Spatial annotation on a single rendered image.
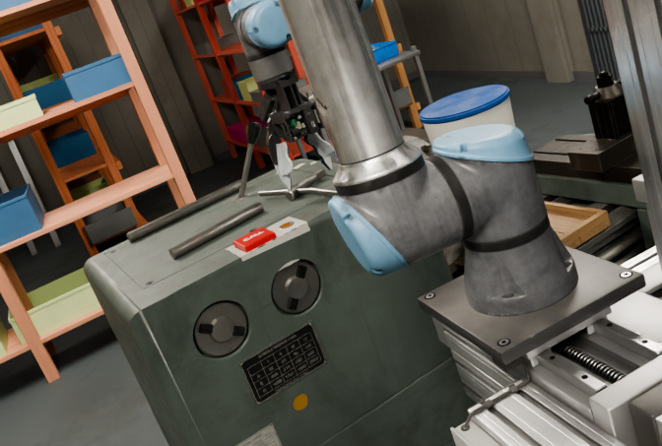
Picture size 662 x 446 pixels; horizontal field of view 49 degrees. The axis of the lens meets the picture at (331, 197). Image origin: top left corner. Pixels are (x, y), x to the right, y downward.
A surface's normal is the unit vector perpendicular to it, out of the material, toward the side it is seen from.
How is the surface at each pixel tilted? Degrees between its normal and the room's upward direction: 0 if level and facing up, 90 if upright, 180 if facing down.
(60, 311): 90
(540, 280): 73
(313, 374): 90
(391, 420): 90
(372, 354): 90
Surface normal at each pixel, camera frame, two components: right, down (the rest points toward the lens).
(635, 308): -0.33, -0.90
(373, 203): -0.33, 0.33
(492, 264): -0.64, 0.14
